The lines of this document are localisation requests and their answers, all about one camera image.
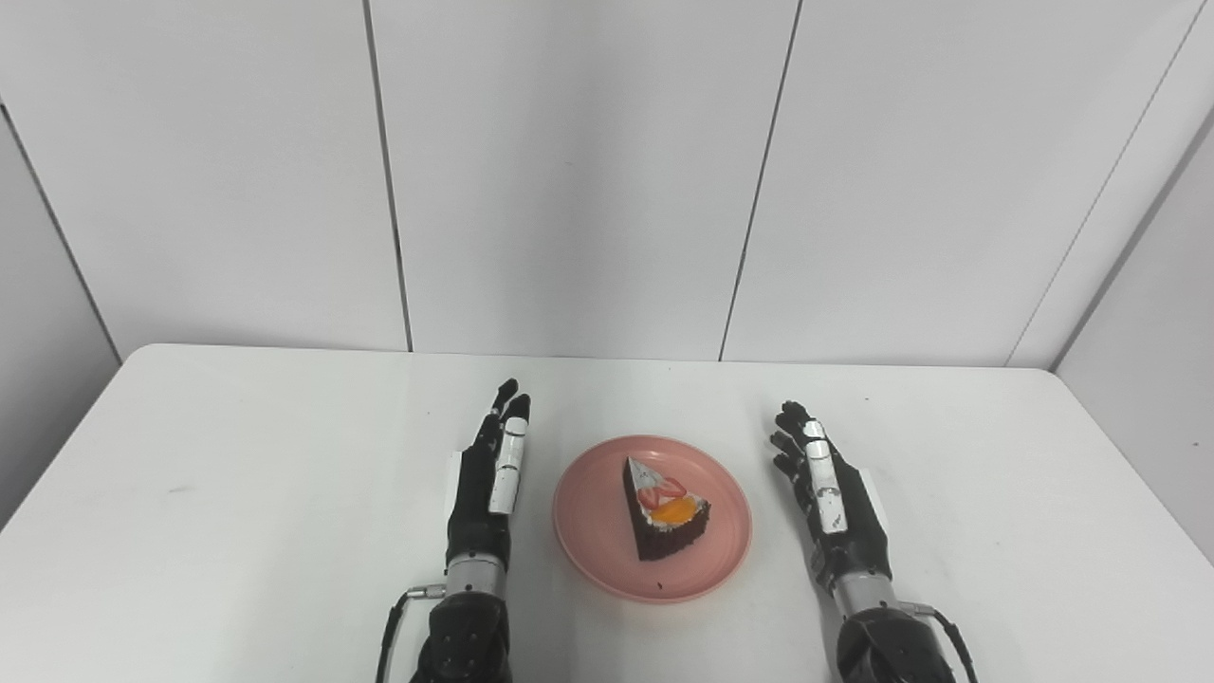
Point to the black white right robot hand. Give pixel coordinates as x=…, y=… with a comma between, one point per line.
x=849, y=526

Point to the chocolate cake slice with fruit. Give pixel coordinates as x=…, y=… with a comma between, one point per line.
x=669, y=517

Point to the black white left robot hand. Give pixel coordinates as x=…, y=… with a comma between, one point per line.
x=479, y=512

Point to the pink round plate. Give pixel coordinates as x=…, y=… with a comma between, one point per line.
x=593, y=531

